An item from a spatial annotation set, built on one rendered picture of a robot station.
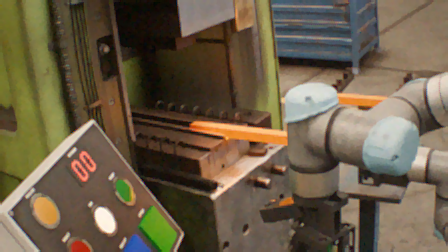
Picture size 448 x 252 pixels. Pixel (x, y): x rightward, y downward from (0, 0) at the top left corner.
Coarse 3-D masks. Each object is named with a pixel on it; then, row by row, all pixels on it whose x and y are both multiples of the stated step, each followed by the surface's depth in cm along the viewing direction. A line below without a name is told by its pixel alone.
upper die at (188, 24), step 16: (160, 0) 125; (176, 0) 122; (192, 0) 126; (208, 0) 130; (224, 0) 135; (128, 16) 133; (144, 16) 130; (160, 16) 127; (176, 16) 124; (192, 16) 127; (208, 16) 131; (224, 16) 136; (128, 32) 135; (144, 32) 132; (160, 32) 129; (176, 32) 126; (192, 32) 128
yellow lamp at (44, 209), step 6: (42, 198) 82; (36, 204) 80; (42, 204) 81; (48, 204) 82; (36, 210) 79; (42, 210) 80; (48, 210) 81; (54, 210) 83; (42, 216) 80; (48, 216) 81; (54, 216) 82; (48, 222) 80; (54, 222) 81
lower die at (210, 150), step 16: (144, 112) 166; (160, 112) 165; (176, 112) 163; (144, 128) 156; (160, 128) 154; (176, 128) 151; (144, 144) 148; (192, 144) 142; (208, 144) 141; (224, 144) 143; (240, 144) 149; (144, 160) 148; (160, 160) 144; (192, 160) 137; (208, 160) 139; (224, 160) 144; (208, 176) 140
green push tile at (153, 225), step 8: (152, 208) 104; (144, 216) 102; (152, 216) 103; (160, 216) 105; (144, 224) 100; (152, 224) 102; (160, 224) 104; (168, 224) 106; (144, 232) 99; (152, 232) 100; (160, 232) 102; (168, 232) 104; (152, 240) 99; (160, 240) 101; (168, 240) 103; (160, 248) 100; (168, 248) 102
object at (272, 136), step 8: (192, 128) 149; (200, 128) 148; (208, 128) 146; (216, 128) 144; (224, 128) 143; (232, 128) 142; (240, 128) 141; (248, 128) 141; (256, 128) 140; (232, 136) 142; (240, 136) 141; (248, 136) 139; (256, 136) 138; (264, 136) 136; (272, 136) 135; (280, 136) 133; (280, 144) 134
